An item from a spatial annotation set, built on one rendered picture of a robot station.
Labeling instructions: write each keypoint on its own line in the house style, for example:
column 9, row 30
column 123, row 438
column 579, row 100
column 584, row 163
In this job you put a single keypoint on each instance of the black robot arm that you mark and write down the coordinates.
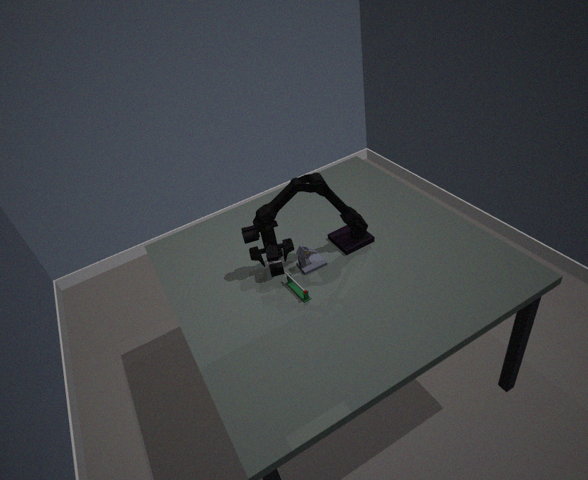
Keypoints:
column 264, row 220

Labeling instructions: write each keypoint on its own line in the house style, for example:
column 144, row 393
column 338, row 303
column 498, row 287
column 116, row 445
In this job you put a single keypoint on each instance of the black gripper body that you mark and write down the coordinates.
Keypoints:
column 255, row 253

